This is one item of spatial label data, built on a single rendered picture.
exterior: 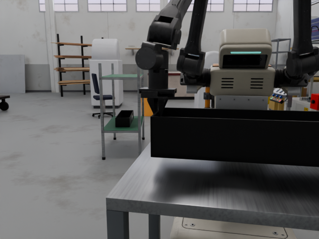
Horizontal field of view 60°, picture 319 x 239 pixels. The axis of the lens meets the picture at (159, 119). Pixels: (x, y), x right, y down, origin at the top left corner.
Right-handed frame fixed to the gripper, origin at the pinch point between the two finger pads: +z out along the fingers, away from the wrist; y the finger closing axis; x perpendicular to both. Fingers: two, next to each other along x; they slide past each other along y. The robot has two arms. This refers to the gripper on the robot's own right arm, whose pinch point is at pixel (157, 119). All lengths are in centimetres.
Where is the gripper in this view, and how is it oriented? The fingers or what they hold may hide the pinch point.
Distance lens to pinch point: 81.4
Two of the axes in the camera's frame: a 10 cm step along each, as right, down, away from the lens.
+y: 9.8, 0.4, -1.7
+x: 1.8, -1.7, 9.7
